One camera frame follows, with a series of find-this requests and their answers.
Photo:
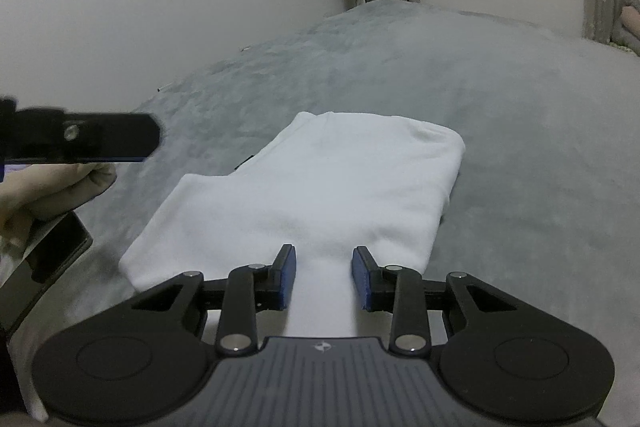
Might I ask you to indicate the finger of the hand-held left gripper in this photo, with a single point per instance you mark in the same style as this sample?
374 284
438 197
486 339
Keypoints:
110 137

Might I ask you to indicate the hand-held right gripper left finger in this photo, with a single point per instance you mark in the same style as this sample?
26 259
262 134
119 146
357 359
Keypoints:
290 277

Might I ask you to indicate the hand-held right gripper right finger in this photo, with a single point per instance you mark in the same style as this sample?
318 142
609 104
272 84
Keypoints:
359 279

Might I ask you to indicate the white printed sweatshirt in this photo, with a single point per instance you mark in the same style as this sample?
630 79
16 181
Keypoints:
350 177

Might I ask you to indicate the person's left hand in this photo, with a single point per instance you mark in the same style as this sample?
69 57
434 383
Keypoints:
55 192

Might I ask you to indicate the grey plush bed blanket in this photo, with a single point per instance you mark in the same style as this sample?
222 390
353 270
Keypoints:
525 157

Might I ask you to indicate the folded lavender blanket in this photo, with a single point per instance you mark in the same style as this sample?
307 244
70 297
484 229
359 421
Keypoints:
625 44

